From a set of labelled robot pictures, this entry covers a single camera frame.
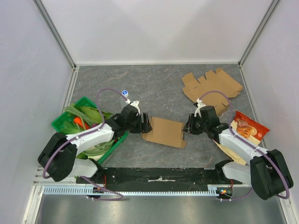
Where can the grey cable duct rail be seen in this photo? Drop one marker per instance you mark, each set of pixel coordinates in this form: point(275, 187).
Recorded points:
point(93, 191)

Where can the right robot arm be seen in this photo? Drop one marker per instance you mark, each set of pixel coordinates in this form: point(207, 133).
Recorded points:
point(265, 171)

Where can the brown cardboard box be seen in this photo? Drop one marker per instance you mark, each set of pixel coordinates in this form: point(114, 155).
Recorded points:
point(165, 132)

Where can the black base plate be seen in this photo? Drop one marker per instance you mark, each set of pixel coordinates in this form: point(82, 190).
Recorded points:
point(159, 179)

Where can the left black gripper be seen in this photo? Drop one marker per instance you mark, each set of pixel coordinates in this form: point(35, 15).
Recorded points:
point(145, 127)

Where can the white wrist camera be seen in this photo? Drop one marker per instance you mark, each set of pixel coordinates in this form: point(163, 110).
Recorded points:
point(134, 104)
point(199, 104)

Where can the green long beans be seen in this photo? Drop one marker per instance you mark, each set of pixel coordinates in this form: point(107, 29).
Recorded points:
point(77, 114)

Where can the beige cassava chips bag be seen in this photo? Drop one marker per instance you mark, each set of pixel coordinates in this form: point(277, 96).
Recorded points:
point(251, 137)

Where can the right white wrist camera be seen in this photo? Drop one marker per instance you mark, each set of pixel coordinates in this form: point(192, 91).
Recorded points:
point(199, 104)

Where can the red snack bag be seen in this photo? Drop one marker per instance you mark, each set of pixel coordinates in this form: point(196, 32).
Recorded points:
point(248, 128)

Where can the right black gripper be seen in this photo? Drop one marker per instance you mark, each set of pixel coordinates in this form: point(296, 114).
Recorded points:
point(191, 124)

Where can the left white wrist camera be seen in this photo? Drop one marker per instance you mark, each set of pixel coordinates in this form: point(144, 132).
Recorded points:
point(134, 104)

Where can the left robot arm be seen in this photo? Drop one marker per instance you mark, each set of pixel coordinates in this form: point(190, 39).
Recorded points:
point(59, 157)

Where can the clear plastic water bottle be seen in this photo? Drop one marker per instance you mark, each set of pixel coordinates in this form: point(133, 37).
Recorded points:
point(124, 100)

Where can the orange carrot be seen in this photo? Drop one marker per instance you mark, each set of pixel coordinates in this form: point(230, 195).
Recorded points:
point(81, 123)

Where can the green leafy vegetable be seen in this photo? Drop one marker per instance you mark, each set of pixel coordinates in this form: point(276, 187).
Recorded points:
point(93, 114)

